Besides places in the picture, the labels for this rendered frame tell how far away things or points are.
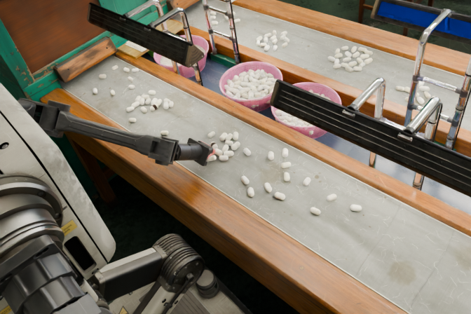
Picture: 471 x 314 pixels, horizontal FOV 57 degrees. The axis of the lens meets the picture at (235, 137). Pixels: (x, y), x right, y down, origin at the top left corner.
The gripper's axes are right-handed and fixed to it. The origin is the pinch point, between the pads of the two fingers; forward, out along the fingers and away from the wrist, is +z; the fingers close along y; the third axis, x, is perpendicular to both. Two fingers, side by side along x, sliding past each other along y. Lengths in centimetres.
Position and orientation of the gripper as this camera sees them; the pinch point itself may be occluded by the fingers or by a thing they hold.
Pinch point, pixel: (213, 151)
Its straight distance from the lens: 155.3
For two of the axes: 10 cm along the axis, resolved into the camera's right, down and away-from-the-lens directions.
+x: -3.3, 9.2, 2.2
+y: -7.4, -3.9, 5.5
